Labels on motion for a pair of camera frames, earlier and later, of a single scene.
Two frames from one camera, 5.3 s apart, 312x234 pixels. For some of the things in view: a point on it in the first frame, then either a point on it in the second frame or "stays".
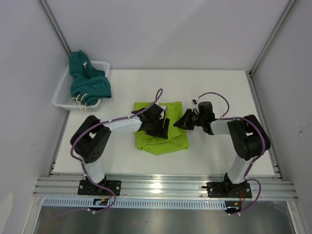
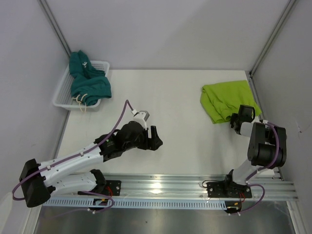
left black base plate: [85, 187] stays
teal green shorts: [89, 85] stays
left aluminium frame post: [50, 18] stays
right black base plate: [227, 190] stays
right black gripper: [184, 122] -> [233, 117]
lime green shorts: [177, 138] -> [220, 100]
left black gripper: [164, 134] -> [151, 144]
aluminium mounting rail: [274, 186] stays
